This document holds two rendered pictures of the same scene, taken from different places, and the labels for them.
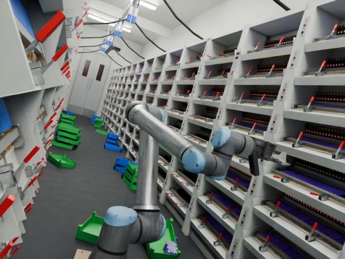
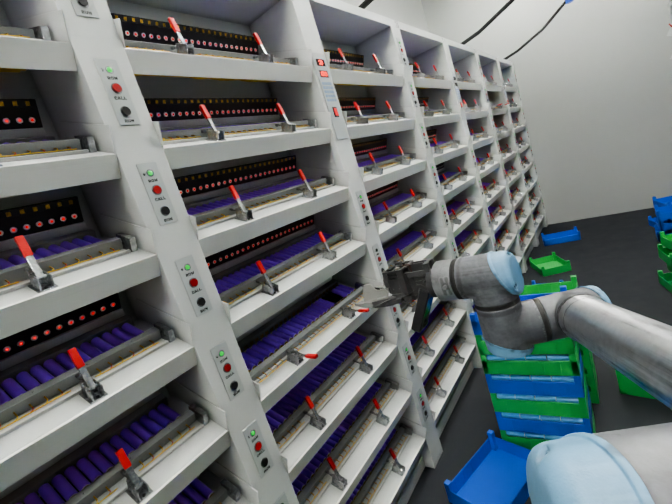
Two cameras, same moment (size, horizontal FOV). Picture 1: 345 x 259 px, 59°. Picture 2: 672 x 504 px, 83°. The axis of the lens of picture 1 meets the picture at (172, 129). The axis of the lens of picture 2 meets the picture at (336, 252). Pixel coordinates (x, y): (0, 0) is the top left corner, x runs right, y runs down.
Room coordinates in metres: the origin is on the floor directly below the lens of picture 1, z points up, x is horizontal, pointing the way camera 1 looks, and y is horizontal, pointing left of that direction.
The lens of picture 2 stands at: (1.97, 0.24, 1.15)
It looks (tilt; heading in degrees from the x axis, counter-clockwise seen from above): 10 degrees down; 238
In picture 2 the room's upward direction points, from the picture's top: 18 degrees counter-clockwise
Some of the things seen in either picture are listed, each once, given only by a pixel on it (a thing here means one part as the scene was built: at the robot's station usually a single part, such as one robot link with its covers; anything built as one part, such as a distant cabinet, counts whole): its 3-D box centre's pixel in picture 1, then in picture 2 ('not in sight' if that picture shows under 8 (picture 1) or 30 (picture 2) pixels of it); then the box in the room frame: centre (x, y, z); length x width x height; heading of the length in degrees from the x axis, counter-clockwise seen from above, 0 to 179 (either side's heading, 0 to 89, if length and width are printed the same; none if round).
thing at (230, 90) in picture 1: (225, 133); not in sight; (2.52, -0.43, 0.89); 0.20 x 0.09 x 1.77; 110
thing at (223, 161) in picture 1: (216, 164); (508, 324); (1.33, -0.23, 0.76); 0.12 x 0.09 x 0.12; 134
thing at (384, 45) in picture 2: not in sight; (423, 209); (0.54, -1.14, 0.89); 0.20 x 0.09 x 1.77; 110
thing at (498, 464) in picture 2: not in sight; (495, 475); (1.14, -0.56, 0.04); 0.30 x 0.20 x 0.08; 3
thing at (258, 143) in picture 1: (259, 149); (413, 281); (1.39, -0.41, 0.87); 0.12 x 0.08 x 0.09; 110
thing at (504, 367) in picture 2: not in sight; (529, 350); (0.83, -0.54, 0.36); 0.30 x 0.20 x 0.08; 114
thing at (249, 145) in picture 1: (244, 146); (446, 280); (1.37, -0.33, 0.87); 0.10 x 0.05 x 0.09; 20
